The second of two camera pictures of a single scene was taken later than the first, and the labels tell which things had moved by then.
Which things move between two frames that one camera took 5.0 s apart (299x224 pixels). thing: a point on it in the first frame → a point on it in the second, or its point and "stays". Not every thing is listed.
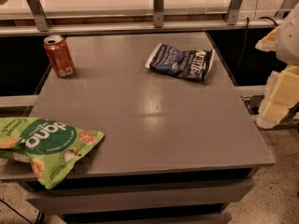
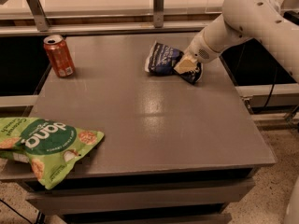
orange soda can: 58,56 stays
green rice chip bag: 49,147 stays
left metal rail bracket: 36,8 stays
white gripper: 289,42 → 198,50
